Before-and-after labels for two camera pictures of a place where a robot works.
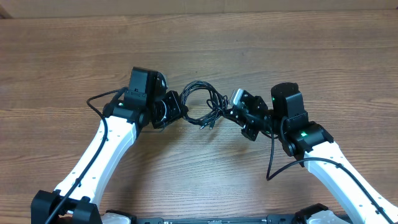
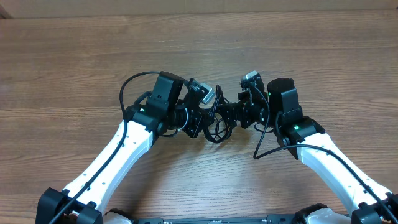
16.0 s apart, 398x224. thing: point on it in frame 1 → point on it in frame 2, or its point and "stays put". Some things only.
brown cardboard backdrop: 27,9 stays put
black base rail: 270,219 stays put
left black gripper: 171,97 → 199,117
